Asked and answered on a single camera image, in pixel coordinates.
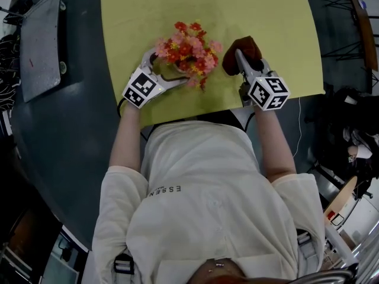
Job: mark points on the black and white striped bundle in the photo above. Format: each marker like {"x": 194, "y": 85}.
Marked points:
{"x": 7, "y": 72}

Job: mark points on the person's right forearm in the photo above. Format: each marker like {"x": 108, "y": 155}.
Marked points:
{"x": 272, "y": 146}

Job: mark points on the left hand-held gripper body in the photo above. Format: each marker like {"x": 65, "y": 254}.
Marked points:
{"x": 142, "y": 87}

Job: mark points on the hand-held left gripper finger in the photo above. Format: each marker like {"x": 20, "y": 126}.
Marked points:
{"x": 174, "y": 83}
{"x": 145, "y": 60}

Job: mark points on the potted pink red flowers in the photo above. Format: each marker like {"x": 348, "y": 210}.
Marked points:
{"x": 189, "y": 49}

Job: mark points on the person's white t-shirt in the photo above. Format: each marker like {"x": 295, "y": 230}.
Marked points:
{"x": 207, "y": 203}

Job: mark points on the brown wiping cloth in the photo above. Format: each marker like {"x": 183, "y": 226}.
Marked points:
{"x": 245, "y": 44}

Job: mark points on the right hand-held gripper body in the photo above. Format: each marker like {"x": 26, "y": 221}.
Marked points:
{"x": 268, "y": 93}

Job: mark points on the grey head mount bar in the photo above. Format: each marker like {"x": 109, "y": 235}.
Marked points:
{"x": 328, "y": 277}

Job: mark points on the person's left forearm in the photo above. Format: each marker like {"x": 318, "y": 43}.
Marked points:
{"x": 125, "y": 140}

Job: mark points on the grey flat platform cart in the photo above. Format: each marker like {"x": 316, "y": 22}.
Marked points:
{"x": 41, "y": 46}

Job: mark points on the light round wooden table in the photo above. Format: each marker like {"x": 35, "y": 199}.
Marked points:
{"x": 340, "y": 200}

